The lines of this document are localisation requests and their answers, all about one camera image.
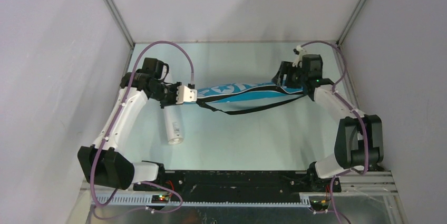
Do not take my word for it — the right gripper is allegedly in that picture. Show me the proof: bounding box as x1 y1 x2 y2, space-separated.
271 61 307 89

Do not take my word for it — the white shuttlecock tube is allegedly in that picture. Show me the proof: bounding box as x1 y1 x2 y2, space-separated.
163 106 184 145

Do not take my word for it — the blue racket cover bag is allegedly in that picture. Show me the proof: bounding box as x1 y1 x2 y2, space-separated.
185 82 305 115

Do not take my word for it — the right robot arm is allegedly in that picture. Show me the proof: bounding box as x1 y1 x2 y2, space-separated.
272 54 384 191

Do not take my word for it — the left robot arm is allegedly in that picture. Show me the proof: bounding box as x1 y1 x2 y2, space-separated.
77 58 181 191

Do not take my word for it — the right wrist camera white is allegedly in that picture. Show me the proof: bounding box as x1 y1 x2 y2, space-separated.
292 45 307 67

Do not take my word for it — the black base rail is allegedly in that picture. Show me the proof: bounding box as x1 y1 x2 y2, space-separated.
155 170 342 204

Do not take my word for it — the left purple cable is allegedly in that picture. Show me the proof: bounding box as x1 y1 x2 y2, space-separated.
89 41 196 209

